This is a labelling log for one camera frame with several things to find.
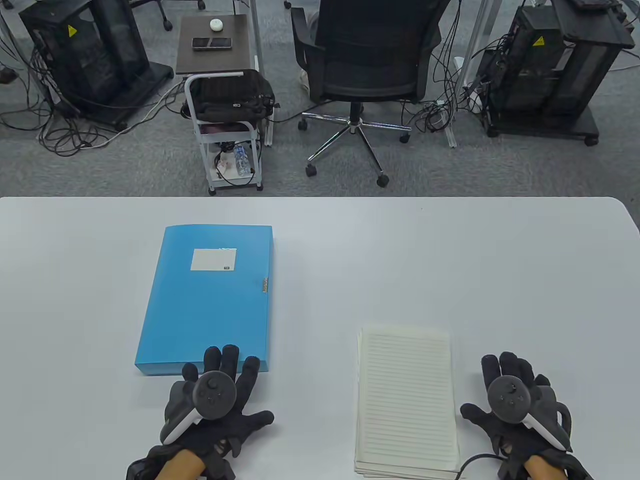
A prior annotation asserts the person's left hand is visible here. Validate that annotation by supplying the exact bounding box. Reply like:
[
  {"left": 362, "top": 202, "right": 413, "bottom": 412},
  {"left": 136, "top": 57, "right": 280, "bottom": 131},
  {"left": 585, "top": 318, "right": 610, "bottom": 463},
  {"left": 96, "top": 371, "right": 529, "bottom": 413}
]
[{"left": 160, "top": 344, "right": 276, "bottom": 480}]

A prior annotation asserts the person's right hand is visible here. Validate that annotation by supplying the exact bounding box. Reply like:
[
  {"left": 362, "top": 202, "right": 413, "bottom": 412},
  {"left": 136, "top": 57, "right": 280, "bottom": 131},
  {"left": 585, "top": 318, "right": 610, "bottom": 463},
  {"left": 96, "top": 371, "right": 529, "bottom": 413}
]
[{"left": 460, "top": 351, "right": 594, "bottom": 480}]

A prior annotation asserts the stack of lined papers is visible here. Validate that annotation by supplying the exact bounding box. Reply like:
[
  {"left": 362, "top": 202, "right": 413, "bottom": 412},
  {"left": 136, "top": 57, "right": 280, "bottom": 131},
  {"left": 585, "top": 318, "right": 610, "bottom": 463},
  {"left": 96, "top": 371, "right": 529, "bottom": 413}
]
[{"left": 354, "top": 326, "right": 462, "bottom": 480}]

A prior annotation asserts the blue file box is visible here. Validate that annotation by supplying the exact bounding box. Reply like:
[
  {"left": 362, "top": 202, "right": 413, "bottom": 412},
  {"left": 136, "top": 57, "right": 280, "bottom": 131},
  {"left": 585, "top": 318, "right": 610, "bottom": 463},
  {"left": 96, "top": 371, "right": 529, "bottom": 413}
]
[{"left": 134, "top": 224, "right": 274, "bottom": 377}]

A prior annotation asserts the person's right forearm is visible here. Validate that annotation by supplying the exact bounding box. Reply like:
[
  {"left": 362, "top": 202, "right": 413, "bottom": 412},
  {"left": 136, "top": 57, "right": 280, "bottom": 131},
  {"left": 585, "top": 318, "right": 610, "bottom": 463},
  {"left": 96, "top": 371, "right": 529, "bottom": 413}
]
[{"left": 522, "top": 456, "right": 556, "bottom": 480}]

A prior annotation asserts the person's left forearm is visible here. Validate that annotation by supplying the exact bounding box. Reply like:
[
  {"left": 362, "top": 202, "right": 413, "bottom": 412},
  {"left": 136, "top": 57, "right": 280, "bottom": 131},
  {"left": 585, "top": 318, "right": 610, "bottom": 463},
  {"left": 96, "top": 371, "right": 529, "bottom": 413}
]
[{"left": 159, "top": 449, "right": 206, "bottom": 480}]

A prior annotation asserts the grey right hand controller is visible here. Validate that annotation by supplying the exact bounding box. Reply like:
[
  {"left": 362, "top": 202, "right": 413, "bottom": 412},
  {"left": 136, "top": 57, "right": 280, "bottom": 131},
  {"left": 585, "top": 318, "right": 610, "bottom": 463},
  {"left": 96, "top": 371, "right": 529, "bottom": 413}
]
[{"left": 487, "top": 375, "right": 573, "bottom": 453}]

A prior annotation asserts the grey hand controller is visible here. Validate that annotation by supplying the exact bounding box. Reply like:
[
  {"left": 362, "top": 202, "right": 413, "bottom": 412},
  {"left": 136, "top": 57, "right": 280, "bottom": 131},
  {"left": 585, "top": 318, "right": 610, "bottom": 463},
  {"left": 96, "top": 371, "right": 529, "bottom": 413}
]
[
  {"left": 487, "top": 375, "right": 573, "bottom": 453},
  {"left": 161, "top": 371, "right": 238, "bottom": 446}
]

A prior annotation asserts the grey left hand controller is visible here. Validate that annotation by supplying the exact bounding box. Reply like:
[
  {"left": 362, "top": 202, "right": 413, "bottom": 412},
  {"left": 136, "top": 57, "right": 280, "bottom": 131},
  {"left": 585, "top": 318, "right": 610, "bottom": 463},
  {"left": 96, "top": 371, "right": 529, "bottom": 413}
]
[{"left": 161, "top": 371, "right": 238, "bottom": 446}]

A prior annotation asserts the clear water bottle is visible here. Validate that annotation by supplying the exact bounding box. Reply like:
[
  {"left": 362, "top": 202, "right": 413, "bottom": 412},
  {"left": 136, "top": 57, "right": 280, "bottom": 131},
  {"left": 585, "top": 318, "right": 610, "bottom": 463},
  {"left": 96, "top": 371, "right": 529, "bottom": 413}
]
[{"left": 233, "top": 144, "right": 252, "bottom": 177}]

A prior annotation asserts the white rolling cart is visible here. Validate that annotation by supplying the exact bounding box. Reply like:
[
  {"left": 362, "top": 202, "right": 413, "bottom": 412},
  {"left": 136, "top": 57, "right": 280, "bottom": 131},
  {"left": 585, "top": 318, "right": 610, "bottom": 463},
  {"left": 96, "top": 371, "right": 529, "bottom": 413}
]
[{"left": 184, "top": 70, "right": 265, "bottom": 196}]

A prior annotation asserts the maroon pouch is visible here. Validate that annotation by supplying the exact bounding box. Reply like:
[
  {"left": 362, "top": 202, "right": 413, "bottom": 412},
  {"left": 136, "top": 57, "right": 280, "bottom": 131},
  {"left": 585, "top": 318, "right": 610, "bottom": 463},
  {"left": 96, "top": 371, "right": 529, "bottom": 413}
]
[{"left": 200, "top": 121, "right": 252, "bottom": 134}]

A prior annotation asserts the black bag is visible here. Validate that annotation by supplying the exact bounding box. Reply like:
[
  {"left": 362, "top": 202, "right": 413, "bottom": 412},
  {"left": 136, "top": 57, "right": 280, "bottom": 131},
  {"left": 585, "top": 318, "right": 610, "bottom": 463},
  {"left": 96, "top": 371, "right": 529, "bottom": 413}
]
[{"left": 181, "top": 70, "right": 281, "bottom": 123}]

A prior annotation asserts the dark brown side table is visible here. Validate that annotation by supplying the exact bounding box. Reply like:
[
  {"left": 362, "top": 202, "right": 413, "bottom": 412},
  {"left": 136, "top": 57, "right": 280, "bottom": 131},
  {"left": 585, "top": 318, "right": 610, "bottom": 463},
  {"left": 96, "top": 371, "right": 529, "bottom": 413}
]
[{"left": 176, "top": 14, "right": 252, "bottom": 76}]

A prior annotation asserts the black computer rack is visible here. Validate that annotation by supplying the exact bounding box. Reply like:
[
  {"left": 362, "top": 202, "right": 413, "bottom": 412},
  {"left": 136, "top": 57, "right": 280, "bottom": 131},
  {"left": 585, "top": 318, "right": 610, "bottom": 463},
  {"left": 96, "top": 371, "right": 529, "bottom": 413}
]
[
  {"left": 19, "top": 0, "right": 175, "bottom": 132},
  {"left": 480, "top": 0, "right": 637, "bottom": 147}
]

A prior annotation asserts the black mesh office chair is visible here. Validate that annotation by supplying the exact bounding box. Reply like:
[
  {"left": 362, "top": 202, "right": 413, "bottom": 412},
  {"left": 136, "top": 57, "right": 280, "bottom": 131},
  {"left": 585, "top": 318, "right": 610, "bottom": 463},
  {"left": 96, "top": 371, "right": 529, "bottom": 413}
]
[{"left": 290, "top": 0, "right": 453, "bottom": 188}]

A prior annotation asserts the white table leg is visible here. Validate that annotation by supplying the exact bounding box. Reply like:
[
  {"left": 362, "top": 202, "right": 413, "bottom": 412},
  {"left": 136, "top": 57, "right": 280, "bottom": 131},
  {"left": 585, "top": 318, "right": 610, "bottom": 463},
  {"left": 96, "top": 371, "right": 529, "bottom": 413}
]
[{"left": 442, "top": 0, "right": 493, "bottom": 149}]

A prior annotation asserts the black chair base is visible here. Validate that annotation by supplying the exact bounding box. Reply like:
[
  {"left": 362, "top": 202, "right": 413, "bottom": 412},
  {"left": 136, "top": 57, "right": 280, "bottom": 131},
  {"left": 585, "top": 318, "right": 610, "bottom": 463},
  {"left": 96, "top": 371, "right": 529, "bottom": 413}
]
[{"left": 130, "top": 0, "right": 207, "bottom": 32}]

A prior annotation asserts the tangle of floor cables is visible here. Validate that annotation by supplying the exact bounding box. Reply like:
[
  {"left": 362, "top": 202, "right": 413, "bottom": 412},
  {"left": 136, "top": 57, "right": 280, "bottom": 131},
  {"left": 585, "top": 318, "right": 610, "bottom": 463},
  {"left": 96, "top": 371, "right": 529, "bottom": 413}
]
[
  {"left": 0, "top": 30, "right": 186, "bottom": 158},
  {"left": 410, "top": 0, "right": 496, "bottom": 133}
]

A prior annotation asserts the silver aluminium post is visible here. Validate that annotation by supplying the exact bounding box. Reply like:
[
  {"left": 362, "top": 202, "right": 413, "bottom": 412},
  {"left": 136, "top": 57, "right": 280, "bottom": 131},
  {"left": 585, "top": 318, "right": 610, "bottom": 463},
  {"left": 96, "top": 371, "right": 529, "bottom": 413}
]
[{"left": 248, "top": 0, "right": 274, "bottom": 148}]

